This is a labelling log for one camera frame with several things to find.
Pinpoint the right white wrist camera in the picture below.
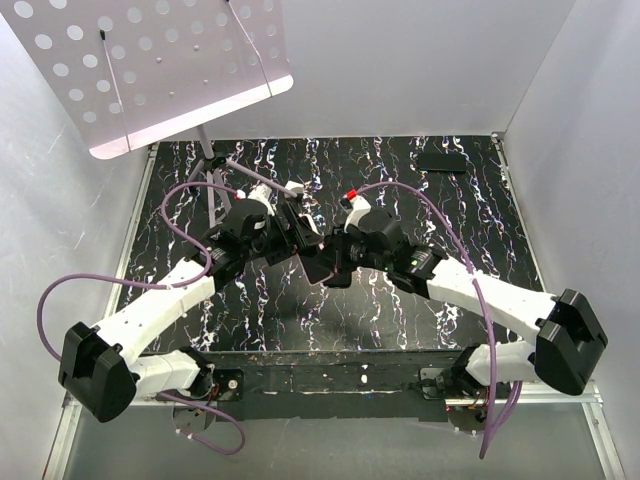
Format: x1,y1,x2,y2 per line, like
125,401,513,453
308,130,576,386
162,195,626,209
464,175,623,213
340,189,372,232

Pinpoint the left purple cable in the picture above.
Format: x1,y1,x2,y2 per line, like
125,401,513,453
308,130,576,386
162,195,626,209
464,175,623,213
37,180,251,455

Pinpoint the bare black phone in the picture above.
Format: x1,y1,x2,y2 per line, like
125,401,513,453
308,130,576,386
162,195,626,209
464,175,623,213
416,152,467,174

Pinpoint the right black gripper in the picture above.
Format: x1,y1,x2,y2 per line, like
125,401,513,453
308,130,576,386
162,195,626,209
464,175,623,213
314,222,392,275

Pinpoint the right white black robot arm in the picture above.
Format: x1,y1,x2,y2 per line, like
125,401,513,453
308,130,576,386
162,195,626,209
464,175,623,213
328,196,608,398

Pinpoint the music stand tripod pole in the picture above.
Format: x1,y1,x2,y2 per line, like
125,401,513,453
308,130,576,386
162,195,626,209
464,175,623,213
185,124,304,231

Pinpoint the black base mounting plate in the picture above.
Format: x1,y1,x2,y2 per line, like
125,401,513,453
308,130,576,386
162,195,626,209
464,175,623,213
203,350,488,423

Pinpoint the aluminium side rail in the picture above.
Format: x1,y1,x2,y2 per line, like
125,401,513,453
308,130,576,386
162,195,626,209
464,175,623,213
492,132,566,349
102,142,160,318

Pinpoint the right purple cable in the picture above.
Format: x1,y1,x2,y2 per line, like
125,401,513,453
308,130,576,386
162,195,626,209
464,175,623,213
362,180,526,460

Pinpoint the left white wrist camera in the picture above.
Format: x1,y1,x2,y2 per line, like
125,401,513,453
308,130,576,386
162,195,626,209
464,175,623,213
235,183,274,215

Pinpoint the left aluminium side rail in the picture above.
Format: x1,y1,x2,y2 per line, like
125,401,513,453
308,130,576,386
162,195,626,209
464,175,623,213
102,142,160,318

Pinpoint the purple cable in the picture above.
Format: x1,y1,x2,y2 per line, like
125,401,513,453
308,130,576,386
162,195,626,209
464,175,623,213
362,180,526,460
37,180,251,455

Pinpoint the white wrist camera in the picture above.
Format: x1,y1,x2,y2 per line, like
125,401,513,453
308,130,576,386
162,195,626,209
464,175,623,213
235,183,274,215
340,189,372,232

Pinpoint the perforated music stand desk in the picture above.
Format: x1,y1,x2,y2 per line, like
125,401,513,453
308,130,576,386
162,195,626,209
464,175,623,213
1,1,294,160

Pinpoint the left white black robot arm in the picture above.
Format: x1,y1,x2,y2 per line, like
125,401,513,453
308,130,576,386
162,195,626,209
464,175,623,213
59,198,323,422

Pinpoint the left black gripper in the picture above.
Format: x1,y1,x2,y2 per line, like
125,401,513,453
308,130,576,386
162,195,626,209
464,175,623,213
242,202,321,264

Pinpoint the aluminium front rail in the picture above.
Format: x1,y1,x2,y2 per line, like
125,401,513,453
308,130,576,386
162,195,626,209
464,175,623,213
63,364,601,407

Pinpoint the right aluminium side rail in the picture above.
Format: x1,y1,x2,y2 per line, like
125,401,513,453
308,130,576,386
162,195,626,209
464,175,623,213
492,132,566,349

